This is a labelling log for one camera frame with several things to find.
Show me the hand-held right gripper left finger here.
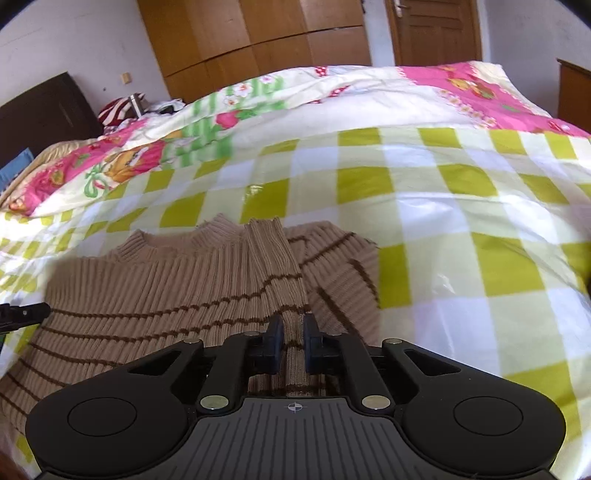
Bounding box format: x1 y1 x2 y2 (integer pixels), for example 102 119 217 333
126 314 285 412

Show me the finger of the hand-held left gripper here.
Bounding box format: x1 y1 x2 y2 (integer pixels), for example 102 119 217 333
0 302 51 334

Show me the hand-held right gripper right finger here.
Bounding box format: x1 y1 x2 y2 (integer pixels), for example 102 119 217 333
302 314 463 411

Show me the beige brown striped sweater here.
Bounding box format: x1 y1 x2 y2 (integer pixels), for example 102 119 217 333
0 215 382 439

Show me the blue pillow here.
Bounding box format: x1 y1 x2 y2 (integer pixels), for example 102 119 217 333
0 148 36 188

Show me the checkered floral quilt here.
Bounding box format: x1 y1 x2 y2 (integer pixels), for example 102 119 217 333
0 60 591 480

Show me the dark wooden headboard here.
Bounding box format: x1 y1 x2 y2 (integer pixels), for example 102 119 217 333
0 71 103 169

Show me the red white striped cloth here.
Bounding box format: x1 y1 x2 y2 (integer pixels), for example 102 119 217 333
98 96 139 127

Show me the wooden wardrobe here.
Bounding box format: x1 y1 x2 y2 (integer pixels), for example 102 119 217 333
136 0 373 105

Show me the wooden door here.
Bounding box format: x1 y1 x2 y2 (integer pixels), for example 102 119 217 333
385 0 484 68

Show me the wooden side cabinet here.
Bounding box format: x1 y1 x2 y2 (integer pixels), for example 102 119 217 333
556 58 591 137

